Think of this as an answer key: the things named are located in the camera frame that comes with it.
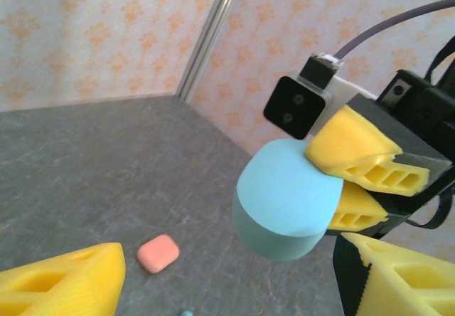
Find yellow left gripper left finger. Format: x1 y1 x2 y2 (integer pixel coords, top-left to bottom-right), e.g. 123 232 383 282
0 242 127 316

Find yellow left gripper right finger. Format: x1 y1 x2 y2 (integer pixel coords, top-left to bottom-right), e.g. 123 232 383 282
333 232 455 316

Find light blue foam cylinder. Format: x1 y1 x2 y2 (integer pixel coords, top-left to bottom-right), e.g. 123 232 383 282
231 138 345 263

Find pink earbud charging case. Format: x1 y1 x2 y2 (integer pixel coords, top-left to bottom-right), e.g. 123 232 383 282
136 233 181 275

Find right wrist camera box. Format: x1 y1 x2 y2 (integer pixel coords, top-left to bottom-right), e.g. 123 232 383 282
262 54 378 141

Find black cable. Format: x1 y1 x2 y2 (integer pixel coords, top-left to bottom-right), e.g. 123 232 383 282
407 184 455 231
426 34 455 82

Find purple camera cable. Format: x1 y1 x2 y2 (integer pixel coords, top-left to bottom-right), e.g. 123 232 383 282
333 0 455 64

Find aluminium frame post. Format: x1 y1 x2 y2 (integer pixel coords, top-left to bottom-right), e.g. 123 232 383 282
176 0 247 100

